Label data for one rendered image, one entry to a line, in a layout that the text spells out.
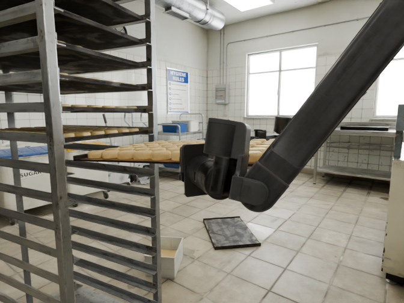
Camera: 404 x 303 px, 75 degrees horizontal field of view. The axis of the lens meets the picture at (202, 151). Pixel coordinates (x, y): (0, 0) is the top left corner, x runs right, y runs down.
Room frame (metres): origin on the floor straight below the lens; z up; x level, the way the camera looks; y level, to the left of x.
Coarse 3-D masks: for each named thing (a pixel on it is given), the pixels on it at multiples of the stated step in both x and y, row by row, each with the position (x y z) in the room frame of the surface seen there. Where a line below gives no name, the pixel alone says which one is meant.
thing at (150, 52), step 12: (144, 0) 1.13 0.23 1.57; (156, 84) 1.14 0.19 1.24; (156, 96) 1.14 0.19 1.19; (156, 108) 1.13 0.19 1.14; (156, 120) 1.13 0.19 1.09; (156, 132) 1.13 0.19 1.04; (156, 168) 1.12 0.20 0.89; (156, 180) 1.12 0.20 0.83; (156, 192) 1.12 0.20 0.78; (156, 204) 1.12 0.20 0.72; (156, 216) 1.12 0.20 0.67; (156, 228) 1.11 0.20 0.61; (156, 240) 1.11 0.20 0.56; (156, 264) 1.11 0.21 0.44; (156, 276) 1.12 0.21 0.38; (156, 300) 1.12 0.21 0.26
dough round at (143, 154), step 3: (141, 150) 0.70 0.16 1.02; (144, 150) 0.70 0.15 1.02; (147, 150) 0.70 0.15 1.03; (150, 150) 0.69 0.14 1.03; (135, 153) 0.66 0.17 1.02; (138, 153) 0.66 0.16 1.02; (141, 153) 0.66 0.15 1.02; (144, 153) 0.66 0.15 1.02; (147, 153) 0.66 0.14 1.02; (150, 153) 0.67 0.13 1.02; (135, 156) 0.66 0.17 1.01; (138, 156) 0.66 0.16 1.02; (141, 156) 0.66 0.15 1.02; (144, 156) 0.66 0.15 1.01; (147, 156) 0.66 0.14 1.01; (150, 156) 0.67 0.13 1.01; (135, 159) 0.67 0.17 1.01; (138, 159) 0.66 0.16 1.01; (141, 159) 0.66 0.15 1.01; (144, 159) 0.66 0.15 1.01
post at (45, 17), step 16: (48, 0) 0.72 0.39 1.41; (48, 16) 0.72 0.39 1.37; (48, 32) 0.72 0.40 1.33; (48, 48) 0.71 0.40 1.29; (48, 64) 0.71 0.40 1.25; (48, 80) 0.71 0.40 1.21; (48, 96) 0.71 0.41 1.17; (48, 112) 0.71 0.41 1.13; (48, 128) 0.71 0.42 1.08; (48, 144) 0.72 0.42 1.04; (64, 160) 0.73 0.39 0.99; (64, 176) 0.73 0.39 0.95; (64, 192) 0.73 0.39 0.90; (64, 208) 0.72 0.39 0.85; (64, 224) 0.72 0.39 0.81; (64, 240) 0.72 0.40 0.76; (64, 256) 0.71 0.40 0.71; (64, 272) 0.71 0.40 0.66; (64, 288) 0.71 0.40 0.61
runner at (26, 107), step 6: (24, 102) 0.81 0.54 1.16; (30, 102) 0.79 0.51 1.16; (36, 102) 0.78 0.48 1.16; (42, 102) 0.77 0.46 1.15; (0, 108) 0.86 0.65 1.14; (6, 108) 0.85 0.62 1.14; (12, 108) 0.83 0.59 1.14; (18, 108) 0.82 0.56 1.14; (24, 108) 0.81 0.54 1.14; (30, 108) 0.79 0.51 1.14; (36, 108) 0.78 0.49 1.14; (42, 108) 0.77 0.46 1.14
